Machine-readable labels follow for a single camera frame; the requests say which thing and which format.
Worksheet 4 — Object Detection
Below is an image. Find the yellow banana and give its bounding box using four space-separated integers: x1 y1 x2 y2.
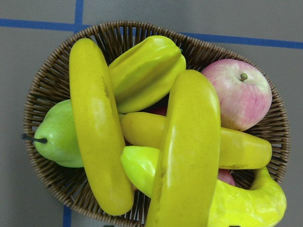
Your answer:
145 70 221 227
69 38 134 216
119 112 272 170

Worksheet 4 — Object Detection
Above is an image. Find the brown wicker basket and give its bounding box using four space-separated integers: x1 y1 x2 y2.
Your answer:
23 21 290 227

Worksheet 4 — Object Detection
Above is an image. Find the yellow-green starfruit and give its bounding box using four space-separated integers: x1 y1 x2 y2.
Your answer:
109 35 186 114

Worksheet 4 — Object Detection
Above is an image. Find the yellow-green lemon fruit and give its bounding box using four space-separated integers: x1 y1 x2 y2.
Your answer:
120 146 160 198

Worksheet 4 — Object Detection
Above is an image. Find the pink red apple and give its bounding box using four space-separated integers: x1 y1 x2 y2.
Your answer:
202 59 272 131

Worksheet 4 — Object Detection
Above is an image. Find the green pear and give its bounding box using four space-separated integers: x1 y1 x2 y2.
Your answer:
21 99 83 168

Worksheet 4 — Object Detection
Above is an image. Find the brown yellow bumpy fruit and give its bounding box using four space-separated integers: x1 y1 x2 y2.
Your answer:
208 167 287 227

